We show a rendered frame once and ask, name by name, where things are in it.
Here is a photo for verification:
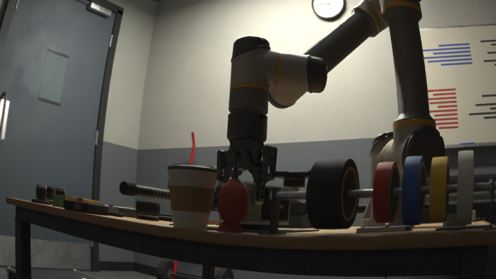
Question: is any round wall clock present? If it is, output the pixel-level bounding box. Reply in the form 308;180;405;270
311;0;347;21

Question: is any black flat bar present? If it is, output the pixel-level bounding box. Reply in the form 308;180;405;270
62;200;111;216

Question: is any grey-blue door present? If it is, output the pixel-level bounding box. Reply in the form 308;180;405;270
0;0;125;272

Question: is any black knurled knob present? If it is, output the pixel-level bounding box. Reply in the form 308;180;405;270
283;175;307;189

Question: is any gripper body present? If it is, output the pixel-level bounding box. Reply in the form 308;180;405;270
227;112;268;152

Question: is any dark grey tube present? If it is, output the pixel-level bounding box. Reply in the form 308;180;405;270
108;204;137;218

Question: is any red rubber air blower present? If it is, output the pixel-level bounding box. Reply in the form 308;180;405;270
216;178;251;233

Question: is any white wall board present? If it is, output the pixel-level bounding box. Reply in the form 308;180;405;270
420;25;496;146

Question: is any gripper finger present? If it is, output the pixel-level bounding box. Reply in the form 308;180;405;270
216;149;243;183
247;145;279;204

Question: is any silver door handle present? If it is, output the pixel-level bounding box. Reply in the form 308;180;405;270
0;92;11;143

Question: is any grey tape roll rack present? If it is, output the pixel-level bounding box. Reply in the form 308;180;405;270
259;178;496;236

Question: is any black ribbed ring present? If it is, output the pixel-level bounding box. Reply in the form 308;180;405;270
135;200;161;222

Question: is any blue tape roll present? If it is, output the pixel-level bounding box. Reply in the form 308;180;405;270
401;155;427;226

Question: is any grey flat sheet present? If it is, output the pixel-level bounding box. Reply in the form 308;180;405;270
356;225;412;234

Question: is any black ribbed handle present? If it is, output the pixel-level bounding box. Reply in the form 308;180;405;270
119;180;172;201

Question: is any paper coffee cup with lid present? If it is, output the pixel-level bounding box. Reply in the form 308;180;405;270
167;163;218;232

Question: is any yellow flat bar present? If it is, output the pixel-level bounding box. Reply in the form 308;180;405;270
64;196;100;205

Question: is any white tape roll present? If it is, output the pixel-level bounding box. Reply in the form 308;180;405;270
446;150;477;227

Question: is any red tape roll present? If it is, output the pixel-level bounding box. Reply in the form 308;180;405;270
372;160;401;224

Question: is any yellow tape roll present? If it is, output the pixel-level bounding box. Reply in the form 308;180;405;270
429;156;450;223

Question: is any black tape roll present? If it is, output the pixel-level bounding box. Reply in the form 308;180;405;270
305;157;360;230

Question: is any silver door closer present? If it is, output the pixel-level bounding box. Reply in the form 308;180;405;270
86;1;113;19

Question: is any wooden table with black frame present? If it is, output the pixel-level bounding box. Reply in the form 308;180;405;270
5;196;496;279

